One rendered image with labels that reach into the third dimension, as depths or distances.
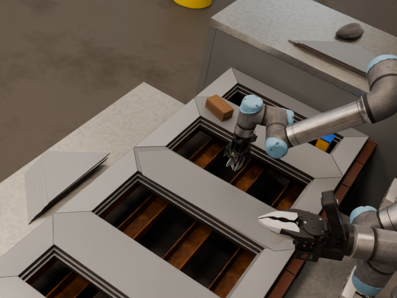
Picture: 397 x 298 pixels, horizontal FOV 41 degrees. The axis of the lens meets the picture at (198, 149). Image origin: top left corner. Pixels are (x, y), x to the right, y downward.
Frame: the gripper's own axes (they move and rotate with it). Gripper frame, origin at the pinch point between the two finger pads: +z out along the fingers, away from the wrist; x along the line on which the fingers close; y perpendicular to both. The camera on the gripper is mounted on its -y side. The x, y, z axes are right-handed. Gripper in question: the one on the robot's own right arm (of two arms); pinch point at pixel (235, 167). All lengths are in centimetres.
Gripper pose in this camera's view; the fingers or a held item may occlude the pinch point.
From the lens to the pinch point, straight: 212.9
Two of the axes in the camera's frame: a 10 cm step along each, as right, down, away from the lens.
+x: 8.3, 4.7, -3.0
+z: -1.6, 7.2, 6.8
